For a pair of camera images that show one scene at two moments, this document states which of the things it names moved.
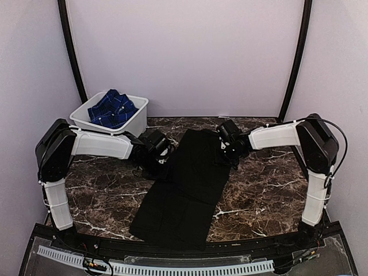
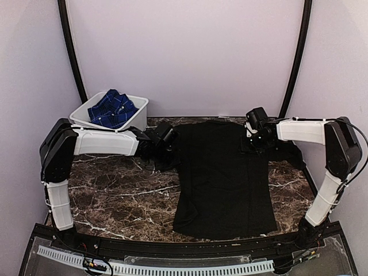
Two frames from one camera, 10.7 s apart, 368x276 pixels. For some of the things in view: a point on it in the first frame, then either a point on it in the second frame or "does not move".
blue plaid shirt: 112,110 does not move
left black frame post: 61,6 does not move
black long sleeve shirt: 175,207 to 223,186
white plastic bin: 135,123 does not move
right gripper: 234,163 to 261,149
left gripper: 162,176 to 175,163
